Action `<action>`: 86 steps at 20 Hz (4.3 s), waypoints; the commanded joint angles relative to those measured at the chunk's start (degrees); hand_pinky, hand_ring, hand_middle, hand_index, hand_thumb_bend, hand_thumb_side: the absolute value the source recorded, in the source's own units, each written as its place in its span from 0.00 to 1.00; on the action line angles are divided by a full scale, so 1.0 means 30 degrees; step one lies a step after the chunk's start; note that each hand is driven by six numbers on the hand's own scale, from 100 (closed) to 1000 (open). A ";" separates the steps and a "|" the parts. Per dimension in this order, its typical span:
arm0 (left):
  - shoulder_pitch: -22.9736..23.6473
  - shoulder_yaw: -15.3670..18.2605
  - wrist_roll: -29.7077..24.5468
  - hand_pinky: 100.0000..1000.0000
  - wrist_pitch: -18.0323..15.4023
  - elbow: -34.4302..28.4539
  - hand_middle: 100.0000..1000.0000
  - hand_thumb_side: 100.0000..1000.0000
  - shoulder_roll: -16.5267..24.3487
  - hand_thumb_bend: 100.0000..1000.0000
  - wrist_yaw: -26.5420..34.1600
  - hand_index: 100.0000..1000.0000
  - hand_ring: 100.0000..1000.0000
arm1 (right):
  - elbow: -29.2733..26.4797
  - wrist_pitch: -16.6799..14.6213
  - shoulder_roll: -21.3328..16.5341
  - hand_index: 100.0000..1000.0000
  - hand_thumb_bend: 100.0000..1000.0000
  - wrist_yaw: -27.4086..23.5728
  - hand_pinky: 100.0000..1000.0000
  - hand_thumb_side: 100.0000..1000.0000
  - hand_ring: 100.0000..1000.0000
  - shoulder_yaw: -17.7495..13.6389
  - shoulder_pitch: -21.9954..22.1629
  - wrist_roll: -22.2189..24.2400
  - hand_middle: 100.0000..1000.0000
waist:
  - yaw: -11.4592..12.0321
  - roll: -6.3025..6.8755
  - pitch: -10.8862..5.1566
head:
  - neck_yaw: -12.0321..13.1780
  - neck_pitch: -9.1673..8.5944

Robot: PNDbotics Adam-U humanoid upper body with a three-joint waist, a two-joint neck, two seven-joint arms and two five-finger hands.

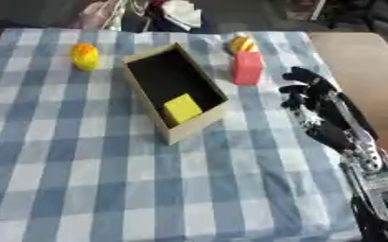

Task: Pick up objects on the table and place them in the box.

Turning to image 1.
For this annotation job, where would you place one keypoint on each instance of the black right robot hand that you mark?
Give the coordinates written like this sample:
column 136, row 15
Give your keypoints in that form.
column 319, row 94

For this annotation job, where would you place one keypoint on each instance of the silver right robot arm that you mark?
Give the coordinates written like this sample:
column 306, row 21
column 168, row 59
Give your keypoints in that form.
column 382, row 201

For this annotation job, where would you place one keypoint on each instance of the tan cardboard box black inside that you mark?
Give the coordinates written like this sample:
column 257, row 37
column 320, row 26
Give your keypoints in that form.
column 172, row 91

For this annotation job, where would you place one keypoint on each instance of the pink rectangular block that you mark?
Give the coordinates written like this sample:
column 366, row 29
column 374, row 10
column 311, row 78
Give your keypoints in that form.
column 247, row 68

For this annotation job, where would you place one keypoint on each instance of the yellow striped toy fruit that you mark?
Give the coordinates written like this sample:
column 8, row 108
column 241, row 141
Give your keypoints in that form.
column 241, row 44

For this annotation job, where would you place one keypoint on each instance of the yellow cube block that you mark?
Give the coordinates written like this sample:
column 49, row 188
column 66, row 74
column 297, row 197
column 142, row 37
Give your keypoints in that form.
column 182, row 109

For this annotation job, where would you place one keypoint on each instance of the white crumpled cloth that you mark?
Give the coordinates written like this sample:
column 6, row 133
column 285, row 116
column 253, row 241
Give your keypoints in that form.
column 182, row 14

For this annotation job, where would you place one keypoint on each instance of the pale plastic bag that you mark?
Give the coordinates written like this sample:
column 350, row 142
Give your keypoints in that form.
column 100, row 15

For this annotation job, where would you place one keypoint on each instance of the yellow orange toy fruit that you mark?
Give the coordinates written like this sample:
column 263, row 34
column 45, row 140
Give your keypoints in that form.
column 85, row 56

